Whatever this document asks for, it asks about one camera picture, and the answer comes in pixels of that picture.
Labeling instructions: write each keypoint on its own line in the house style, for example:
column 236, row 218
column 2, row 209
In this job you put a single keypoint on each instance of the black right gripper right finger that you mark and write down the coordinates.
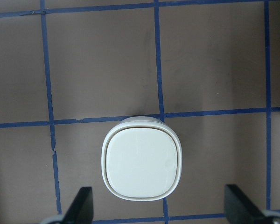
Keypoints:
column 239, row 209

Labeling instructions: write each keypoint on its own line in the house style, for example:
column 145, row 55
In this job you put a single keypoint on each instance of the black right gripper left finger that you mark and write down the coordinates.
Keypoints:
column 81, row 211

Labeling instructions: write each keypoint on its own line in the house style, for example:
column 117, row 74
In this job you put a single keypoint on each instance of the white trash can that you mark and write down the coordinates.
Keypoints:
column 141, row 159

